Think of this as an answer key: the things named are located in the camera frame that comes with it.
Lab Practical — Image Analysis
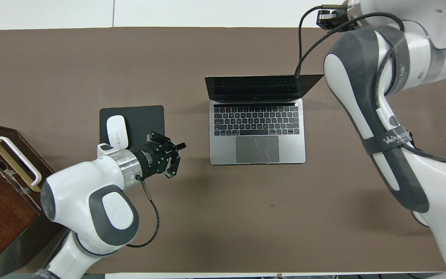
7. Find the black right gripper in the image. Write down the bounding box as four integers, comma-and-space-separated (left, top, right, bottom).
316, 9, 348, 31

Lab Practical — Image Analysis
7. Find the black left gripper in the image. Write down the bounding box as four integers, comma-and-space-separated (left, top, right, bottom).
128, 131, 187, 179

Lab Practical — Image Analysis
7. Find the grey aluminium laptop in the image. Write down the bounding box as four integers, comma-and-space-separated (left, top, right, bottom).
205, 74, 324, 165

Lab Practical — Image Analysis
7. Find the black mouse pad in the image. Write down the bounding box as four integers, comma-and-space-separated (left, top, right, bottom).
99, 105, 165, 151

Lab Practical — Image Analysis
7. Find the white computer mouse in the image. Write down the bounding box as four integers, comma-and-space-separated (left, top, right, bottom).
106, 115, 129, 150

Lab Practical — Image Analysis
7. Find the brown table mat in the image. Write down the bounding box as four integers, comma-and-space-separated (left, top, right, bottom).
0, 26, 446, 274

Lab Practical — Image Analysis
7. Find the dark brown wooden box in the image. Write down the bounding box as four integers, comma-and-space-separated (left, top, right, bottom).
0, 121, 65, 278

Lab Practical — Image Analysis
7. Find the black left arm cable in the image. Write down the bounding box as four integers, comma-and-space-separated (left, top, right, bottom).
125, 176, 161, 248

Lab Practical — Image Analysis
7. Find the white box handle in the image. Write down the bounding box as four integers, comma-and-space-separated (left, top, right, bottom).
0, 136, 43, 186

